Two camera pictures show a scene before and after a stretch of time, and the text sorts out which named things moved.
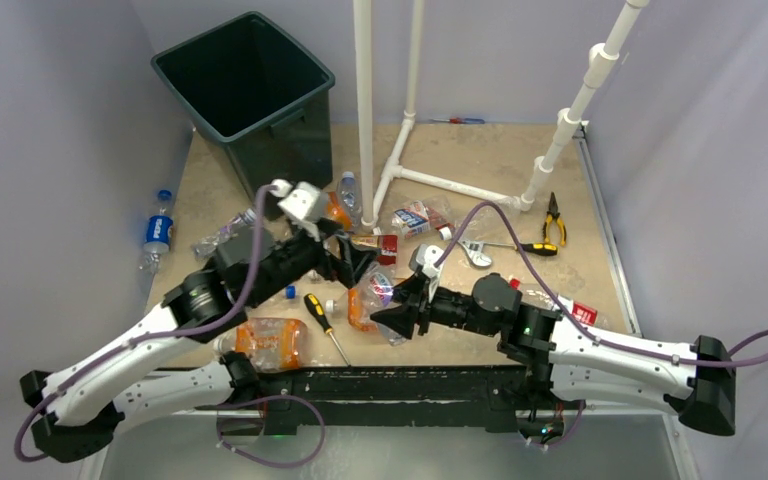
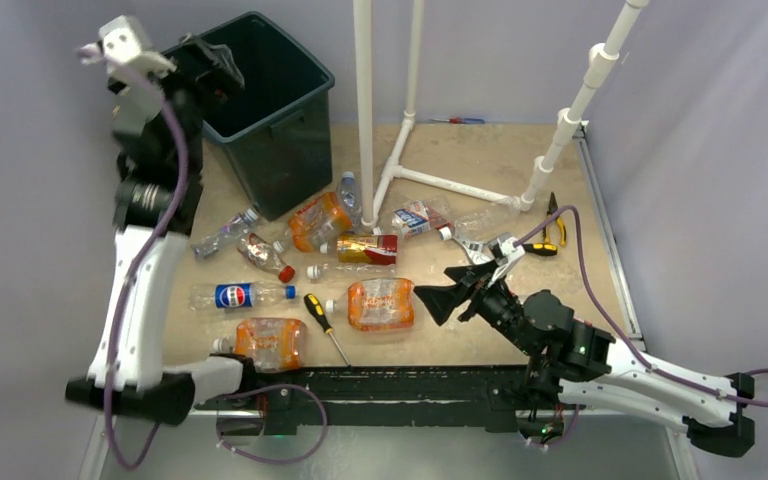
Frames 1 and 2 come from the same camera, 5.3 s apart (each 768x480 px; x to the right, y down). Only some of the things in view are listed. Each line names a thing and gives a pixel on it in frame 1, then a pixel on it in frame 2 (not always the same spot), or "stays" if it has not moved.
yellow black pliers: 552,213 stays
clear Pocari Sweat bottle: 376,282 -> 487,218
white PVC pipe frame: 603,54 stays
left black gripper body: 295,258 -> 192,99
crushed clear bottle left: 207,244 stays
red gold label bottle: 387,243 stays
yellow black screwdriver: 318,312 stays
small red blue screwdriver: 456,120 stays
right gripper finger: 410,291 -> 472,274
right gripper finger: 401,318 -> 444,299
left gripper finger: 333,271 -> 220,56
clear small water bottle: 350,199 stays
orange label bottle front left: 272,343 stays
